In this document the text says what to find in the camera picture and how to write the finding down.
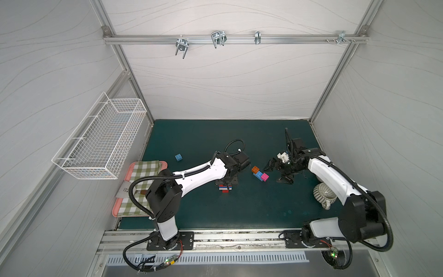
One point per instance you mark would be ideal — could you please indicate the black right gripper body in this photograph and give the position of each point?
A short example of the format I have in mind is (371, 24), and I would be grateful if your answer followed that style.
(287, 166)

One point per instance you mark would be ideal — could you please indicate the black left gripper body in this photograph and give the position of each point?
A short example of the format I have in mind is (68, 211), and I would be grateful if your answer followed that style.
(228, 179)

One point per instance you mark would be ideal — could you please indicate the orange lego brick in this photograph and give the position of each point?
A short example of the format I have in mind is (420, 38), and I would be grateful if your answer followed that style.
(255, 170)

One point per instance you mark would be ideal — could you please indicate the pink lego brick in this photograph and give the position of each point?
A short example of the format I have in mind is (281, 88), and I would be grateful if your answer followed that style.
(264, 177)

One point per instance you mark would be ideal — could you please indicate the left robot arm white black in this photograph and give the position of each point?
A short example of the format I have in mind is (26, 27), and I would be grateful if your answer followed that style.
(165, 193)

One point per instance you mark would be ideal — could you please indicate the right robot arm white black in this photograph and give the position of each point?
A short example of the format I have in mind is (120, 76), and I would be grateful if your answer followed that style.
(363, 218)

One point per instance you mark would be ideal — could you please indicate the green table mat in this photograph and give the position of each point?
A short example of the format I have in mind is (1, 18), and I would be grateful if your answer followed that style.
(252, 203)

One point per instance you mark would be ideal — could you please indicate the grey ribbed cup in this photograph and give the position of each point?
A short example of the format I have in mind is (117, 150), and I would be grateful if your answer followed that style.
(324, 195)

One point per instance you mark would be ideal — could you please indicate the pink tray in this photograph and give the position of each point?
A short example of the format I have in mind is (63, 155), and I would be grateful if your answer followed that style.
(123, 206)

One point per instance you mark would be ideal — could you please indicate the green checkered cloth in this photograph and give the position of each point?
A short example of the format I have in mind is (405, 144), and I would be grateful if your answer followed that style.
(141, 198)

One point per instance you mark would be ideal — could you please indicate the white vent strip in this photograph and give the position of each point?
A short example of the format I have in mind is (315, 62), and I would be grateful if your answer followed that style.
(220, 258)

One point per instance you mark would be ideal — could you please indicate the aluminium top crossbar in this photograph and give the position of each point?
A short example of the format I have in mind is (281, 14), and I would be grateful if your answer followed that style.
(231, 39)

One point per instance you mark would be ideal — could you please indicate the metal hook clamp middle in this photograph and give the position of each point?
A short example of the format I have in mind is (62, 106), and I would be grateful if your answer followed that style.
(218, 38)

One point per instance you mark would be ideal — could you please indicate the metal hook clamp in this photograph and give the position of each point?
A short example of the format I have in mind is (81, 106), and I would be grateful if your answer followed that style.
(182, 45)
(218, 38)

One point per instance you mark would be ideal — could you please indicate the metal hook clamp left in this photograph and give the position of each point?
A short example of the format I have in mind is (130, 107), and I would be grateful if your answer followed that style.
(182, 45)

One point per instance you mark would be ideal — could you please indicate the metal spatula wooden handle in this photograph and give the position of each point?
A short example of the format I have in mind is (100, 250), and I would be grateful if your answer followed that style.
(123, 192)

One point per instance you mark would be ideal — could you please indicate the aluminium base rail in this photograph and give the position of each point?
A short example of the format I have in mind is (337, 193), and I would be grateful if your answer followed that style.
(221, 240)

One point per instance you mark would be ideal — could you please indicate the metal ring clamp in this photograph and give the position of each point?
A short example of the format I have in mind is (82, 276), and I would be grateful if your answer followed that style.
(257, 37)

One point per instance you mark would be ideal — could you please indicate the metal bracket clamp right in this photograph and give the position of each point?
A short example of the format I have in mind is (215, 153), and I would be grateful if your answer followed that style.
(341, 39)

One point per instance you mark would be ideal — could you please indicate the white wire basket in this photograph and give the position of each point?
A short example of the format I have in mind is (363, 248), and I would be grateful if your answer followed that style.
(100, 144)

